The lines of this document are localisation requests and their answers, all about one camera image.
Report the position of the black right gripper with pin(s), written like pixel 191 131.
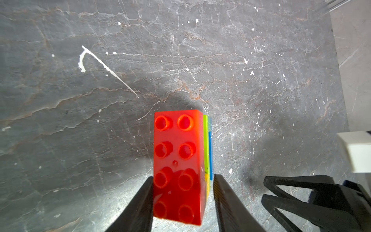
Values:
pixel 331 207

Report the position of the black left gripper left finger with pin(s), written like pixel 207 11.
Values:
pixel 138 214

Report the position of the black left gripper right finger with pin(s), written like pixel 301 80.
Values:
pixel 231 213

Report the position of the red lego brick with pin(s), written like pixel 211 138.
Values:
pixel 179 171

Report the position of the yellow lego piece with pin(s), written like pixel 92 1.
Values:
pixel 207 186

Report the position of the lime green lego plate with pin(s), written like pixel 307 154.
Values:
pixel 206 146

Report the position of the blue lego brick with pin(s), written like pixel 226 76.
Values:
pixel 211 163

